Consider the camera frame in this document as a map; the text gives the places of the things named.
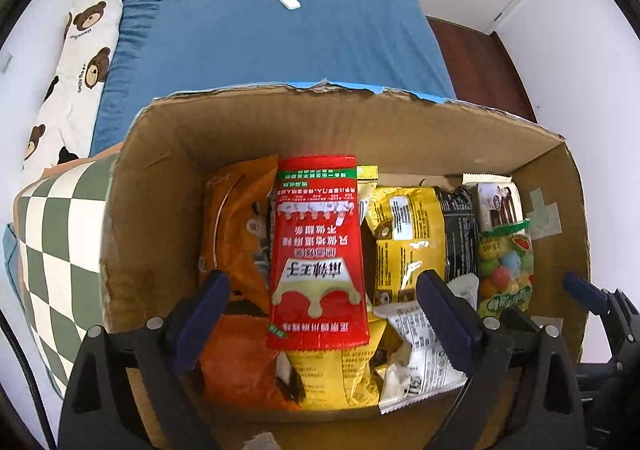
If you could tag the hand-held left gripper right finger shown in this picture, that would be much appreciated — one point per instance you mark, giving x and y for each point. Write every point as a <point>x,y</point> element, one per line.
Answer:
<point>445,315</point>

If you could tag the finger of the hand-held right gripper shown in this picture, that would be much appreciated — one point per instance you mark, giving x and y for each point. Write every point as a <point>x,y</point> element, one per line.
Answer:
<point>582,290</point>

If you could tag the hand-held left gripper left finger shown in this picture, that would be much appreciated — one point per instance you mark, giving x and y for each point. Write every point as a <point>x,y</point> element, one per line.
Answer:
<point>200,315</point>

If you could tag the white bread packet with barcode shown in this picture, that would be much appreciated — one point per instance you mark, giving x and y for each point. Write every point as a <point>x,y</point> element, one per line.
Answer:
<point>425,355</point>

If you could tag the green candy packet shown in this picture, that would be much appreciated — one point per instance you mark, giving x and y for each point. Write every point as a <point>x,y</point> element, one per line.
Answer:
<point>502,270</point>

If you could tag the tall red snack packet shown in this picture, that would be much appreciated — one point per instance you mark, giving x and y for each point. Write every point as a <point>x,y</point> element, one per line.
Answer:
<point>315,240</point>

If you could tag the cardboard box with blue print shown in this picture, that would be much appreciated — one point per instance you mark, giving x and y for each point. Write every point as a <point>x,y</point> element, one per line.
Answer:
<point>350,130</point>

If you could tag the black snack packet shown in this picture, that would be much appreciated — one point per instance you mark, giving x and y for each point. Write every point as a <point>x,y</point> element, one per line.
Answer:
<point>457,230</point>

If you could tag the white stick snack packet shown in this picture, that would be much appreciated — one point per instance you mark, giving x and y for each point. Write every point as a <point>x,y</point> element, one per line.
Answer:
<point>492,200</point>

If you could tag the pale yellow snack packet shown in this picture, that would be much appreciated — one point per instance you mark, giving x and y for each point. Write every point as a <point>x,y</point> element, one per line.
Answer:
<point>367,185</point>

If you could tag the green white checkered blanket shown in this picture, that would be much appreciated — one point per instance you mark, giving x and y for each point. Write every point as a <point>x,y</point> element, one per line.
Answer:
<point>50,255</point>

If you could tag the bear print pillow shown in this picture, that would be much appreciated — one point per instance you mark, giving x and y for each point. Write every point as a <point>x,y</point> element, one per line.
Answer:
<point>75,80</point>

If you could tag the blue bedsheet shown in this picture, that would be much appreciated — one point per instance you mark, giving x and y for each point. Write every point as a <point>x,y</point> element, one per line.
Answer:
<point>250,40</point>

